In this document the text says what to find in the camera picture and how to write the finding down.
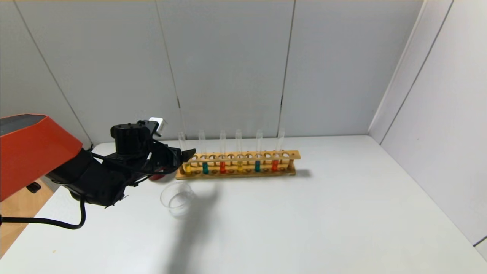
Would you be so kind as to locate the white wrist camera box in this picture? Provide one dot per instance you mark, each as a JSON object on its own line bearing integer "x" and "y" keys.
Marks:
{"x": 158, "y": 125}

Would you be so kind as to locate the dark red cup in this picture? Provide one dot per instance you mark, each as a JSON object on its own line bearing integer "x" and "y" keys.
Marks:
{"x": 159, "y": 177}

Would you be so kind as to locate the orange and black left arm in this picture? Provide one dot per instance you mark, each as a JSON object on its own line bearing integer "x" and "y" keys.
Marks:
{"x": 34, "y": 152}

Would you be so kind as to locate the clear glass dish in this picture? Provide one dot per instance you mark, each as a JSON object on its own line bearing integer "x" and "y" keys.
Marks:
{"x": 179, "y": 199}

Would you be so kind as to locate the wooden test tube rack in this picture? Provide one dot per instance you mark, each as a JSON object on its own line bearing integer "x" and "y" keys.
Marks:
{"x": 236, "y": 156}

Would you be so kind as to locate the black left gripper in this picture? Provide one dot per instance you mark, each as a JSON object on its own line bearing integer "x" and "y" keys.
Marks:
{"x": 177, "y": 156}

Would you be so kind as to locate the glass tube with blue pigment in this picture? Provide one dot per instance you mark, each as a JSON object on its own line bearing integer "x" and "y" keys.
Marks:
{"x": 205, "y": 168}
{"x": 257, "y": 166}

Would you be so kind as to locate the glass tube with red pigment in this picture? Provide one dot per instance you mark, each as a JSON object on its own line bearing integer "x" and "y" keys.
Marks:
{"x": 222, "y": 168}
{"x": 274, "y": 165}

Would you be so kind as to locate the glass tube with yellow pigment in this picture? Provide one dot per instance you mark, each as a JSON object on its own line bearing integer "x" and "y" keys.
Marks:
{"x": 240, "y": 166}
{"x": 188, "y": 168}

